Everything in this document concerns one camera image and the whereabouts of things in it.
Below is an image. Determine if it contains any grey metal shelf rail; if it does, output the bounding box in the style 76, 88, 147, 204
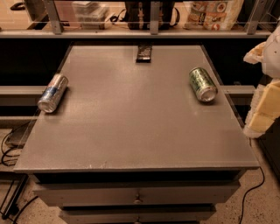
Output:
0, 0, 279, 39

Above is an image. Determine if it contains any black cables left floor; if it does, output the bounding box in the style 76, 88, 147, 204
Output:
0, 121, 39, 224

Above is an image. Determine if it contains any lower drawer with knob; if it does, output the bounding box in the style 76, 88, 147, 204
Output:
59, 207, 215, 224

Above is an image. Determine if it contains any green soda can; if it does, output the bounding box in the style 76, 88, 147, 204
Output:
189, 67, 218, 102

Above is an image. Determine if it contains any black backpack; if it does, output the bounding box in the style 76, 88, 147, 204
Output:
122, 1, 180, 30

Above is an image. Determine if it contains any drawer with knob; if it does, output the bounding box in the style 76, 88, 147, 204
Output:
34, 181, 240, 207
59, 207, 215, 224

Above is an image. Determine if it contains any black floor cable right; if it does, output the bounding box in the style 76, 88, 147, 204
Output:
237, 166, 266, 224

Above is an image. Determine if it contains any blue silver redbull can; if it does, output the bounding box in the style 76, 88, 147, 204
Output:
38, 73, 68, 113

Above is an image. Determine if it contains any upper drawer with knob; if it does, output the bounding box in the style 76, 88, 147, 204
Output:
34, 181, 240, 207

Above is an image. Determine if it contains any colourful snack bag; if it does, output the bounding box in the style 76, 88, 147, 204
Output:
184, 0, 244, 31

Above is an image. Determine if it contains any black remote control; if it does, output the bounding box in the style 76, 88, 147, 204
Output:
136, 45, 152, 63

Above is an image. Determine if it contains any clear plastic container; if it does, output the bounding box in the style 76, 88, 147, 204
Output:
72, 1, 109, 30

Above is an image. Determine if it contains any grey drawer cabinet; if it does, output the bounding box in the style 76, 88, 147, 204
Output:
15, 45, 258, 224

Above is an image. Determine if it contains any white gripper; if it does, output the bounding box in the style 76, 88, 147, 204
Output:
243, 26, 280, 138

